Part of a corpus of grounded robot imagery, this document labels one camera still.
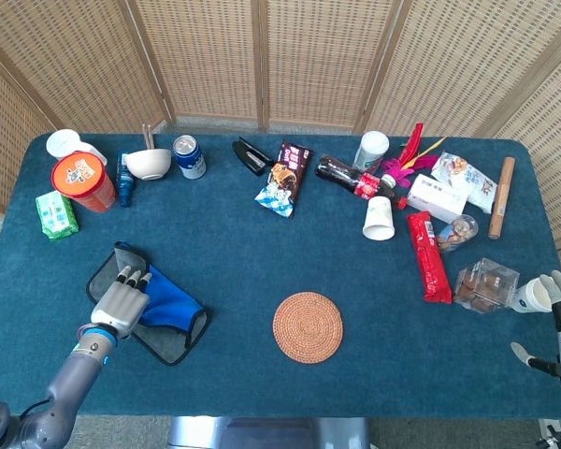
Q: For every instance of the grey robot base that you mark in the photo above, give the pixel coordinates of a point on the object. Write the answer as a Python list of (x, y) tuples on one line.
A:
[(271, 435)]

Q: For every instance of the white and green canister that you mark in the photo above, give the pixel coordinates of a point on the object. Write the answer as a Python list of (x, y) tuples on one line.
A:
[(370, 149)]

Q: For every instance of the woven bamboo folding screen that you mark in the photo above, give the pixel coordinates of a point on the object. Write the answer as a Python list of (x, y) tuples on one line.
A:
[(215, 56)]

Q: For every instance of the white snack packet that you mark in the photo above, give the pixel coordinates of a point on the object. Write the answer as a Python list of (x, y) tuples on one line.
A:
[(467, 180)]

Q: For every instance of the grey and blue cloth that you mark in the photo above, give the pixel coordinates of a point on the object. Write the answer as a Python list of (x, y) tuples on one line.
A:
[(168, 299)]

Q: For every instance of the white paper cup green print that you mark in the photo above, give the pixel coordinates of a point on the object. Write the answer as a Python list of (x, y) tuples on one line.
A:
[(378, 220)]

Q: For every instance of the wooden rolling pin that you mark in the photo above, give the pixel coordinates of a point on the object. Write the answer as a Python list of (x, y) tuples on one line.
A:
[(501, 198)]

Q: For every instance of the blue and white drink can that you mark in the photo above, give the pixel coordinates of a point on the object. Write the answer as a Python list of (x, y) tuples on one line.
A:
[(190, 159)]

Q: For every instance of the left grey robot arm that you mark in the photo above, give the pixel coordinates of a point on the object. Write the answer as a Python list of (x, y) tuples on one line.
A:
[(70, 374)]

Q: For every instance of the green tissue pack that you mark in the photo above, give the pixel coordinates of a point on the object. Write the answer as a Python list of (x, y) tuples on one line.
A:
[(56, 215)]

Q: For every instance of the pink feather shuttlecock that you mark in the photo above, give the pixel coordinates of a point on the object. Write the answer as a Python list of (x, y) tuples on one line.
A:
[(397, 168)]

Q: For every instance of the wooden chopstick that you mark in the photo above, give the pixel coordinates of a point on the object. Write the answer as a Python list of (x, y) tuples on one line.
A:
[(145, 138)]

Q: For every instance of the white plastic cup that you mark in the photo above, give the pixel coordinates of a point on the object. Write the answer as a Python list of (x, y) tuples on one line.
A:
[(63, 142)]

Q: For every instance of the red biscuit pack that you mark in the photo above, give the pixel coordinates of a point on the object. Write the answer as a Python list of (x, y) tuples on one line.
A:
[(429, 257)]

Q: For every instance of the clear plastic box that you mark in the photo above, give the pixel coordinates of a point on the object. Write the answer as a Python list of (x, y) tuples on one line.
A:
[(486, 285)]

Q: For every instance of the white paper cup blue logo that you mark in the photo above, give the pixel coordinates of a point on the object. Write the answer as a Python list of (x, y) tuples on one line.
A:
[(530, 297)]

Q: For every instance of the brown chocolate snack bag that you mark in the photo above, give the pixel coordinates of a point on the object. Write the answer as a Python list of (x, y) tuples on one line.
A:
[(285, 178)]

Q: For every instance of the round woven rattan coaster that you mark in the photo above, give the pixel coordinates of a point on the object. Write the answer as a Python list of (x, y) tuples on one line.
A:
[(308, 327)]

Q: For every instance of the blue table cloth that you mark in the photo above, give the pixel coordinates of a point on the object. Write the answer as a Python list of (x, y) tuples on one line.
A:
[(262, 252)]

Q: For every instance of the white cardboard box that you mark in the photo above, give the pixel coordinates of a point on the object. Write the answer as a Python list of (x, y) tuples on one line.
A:
[(437, 196)]

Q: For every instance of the clear cup of nuts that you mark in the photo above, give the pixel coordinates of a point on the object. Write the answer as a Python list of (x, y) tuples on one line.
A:
[(458, 231)]

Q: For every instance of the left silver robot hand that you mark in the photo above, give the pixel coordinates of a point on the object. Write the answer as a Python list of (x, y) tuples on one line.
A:
[(119, 306)]

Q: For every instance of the small blue bottle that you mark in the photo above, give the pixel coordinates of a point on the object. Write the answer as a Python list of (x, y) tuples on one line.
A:
[(124, 187)]

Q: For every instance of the cola bottle with red label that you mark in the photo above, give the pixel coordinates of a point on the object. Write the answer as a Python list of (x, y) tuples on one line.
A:
[(346, 173)]

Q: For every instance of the white ceramic bowl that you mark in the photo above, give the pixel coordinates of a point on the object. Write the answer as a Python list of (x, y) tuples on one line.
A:
[(147, 163)]

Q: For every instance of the black stapler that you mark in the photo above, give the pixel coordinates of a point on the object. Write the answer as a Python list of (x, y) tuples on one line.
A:
[(250, 154)]

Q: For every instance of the orange instant noodle tub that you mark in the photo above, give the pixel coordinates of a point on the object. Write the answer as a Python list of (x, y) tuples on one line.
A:
[(77, 170)]

